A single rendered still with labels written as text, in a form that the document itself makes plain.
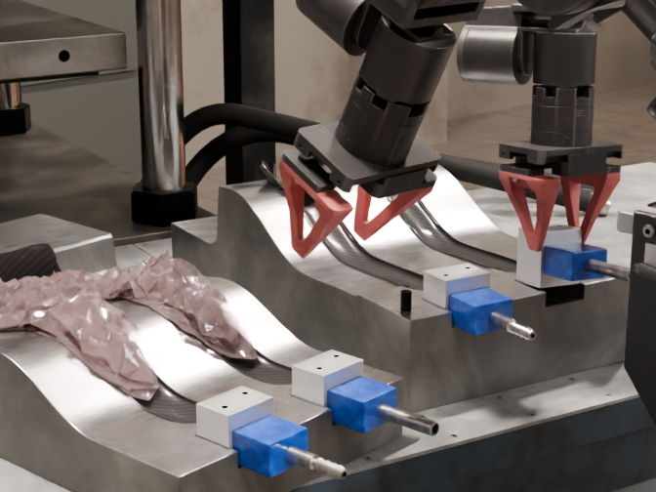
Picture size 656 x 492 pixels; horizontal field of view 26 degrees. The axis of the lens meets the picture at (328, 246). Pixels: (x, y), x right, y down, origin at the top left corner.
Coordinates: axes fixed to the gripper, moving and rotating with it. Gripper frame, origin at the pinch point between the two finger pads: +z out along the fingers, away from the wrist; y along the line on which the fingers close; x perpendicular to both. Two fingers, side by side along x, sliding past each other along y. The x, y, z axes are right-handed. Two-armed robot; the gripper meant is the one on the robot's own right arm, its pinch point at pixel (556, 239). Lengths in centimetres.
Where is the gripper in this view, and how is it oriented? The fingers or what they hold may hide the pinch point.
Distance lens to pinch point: 136.5
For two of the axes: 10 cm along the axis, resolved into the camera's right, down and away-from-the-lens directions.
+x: 5.3, 1.7, -8.3
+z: -0.1, 9.8, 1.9
